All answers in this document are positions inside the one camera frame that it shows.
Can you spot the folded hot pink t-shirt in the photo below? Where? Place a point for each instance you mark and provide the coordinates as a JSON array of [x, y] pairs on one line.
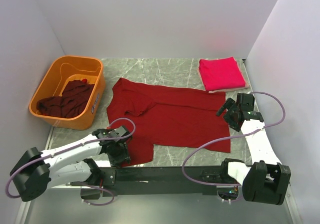
[[221, 73]]

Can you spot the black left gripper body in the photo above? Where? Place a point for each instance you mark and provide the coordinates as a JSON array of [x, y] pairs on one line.
[[118, 154]]

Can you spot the dark red t-shirt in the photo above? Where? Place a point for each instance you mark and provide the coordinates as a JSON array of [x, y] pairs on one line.
[[166, 116]]

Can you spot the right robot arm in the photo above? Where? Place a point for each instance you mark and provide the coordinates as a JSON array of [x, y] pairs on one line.
[[267, 179]]

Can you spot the aluminium extrusion rail frame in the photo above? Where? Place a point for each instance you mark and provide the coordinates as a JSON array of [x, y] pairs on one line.
[[292, 207]]

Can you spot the black base crossbar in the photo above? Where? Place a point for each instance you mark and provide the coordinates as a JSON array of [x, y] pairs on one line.
[[164, 180]]

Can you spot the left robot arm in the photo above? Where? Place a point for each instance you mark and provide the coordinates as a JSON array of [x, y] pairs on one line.
[[36, 171]]

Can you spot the orange plastic bin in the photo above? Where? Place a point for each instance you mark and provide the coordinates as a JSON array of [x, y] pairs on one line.
[[63, 70]]

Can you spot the maroon t-shirt in bin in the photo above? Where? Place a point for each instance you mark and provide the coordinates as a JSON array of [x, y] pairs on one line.
[[70, 104]]

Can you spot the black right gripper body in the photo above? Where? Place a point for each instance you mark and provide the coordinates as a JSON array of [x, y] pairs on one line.
[[229, 117]]

